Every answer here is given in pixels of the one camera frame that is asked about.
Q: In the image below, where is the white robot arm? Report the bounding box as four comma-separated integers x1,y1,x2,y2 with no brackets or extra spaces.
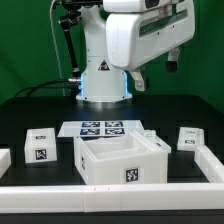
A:
76,0,195,109

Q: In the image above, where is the black cable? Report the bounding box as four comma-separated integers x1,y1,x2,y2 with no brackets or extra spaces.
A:
13,78,83,98

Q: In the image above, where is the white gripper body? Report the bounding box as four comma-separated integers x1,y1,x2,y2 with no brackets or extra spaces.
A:
165,47,180,72

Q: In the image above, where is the white front fence rail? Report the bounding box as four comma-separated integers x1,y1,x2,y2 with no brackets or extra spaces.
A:
0,183,224,213

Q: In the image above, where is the white cabinet body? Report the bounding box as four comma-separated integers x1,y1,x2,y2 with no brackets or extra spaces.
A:
74,133,168,185

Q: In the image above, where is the white door panel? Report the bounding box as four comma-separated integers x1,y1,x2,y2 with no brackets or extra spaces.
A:
24,128,57,163
177,127,205,151

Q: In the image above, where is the white right fence rail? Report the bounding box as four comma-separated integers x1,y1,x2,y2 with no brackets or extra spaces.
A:
194,145,224,183

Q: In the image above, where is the white base tag plate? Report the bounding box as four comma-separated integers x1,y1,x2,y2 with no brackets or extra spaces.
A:
58,120,144,137

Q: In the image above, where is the grey cable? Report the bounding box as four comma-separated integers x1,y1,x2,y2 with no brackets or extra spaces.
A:
49,0,67,97

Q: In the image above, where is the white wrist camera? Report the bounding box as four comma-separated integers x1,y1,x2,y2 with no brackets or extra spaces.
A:
130,68,149,92

